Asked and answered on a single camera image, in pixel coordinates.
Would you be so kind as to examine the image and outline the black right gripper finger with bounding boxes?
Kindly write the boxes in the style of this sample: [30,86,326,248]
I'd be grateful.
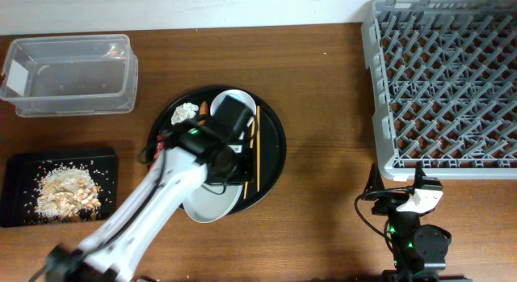
[414,162,427,189]
[362,163,385,200]

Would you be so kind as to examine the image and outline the white round plate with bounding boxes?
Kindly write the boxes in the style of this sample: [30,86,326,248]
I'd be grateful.
[183,184,243,223]

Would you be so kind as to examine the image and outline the orange carrot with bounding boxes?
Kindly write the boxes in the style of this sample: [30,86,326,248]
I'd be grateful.
[198,101,208,125]

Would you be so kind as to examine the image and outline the white tissue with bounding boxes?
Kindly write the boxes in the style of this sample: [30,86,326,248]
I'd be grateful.
[170,103,200,125]

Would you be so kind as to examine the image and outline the red snack wrapper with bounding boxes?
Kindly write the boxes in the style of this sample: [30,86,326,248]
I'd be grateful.
[149,133,165,170]

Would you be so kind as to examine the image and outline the rice and food scraps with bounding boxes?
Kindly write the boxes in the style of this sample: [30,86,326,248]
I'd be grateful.
[22,161,116,225]

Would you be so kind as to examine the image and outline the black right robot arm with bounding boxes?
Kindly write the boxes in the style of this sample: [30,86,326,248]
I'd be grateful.
[354,164,467,282]

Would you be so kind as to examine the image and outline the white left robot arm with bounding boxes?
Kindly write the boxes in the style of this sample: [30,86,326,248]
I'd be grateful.
[31,96,257,281]

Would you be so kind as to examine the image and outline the grey dishwasher rack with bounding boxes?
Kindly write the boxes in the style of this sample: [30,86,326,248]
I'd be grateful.
[361,0,516,181]

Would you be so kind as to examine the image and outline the wooden chopstick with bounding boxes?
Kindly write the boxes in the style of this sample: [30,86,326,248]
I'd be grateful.
[255,106,261,192]
[243,119,257,200]

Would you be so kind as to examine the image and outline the round black tray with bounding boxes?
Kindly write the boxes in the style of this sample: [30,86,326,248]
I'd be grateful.
[147,86,287,215]

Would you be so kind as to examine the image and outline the small white bowl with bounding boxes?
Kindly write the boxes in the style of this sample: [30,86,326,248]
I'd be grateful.
[209,89,257,137]

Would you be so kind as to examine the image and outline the black rectangular tray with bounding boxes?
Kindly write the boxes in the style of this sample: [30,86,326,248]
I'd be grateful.
[1,147,118,228]

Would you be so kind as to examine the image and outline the clear plastic bin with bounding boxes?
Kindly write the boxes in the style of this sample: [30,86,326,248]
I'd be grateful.
[1,34,138,117]

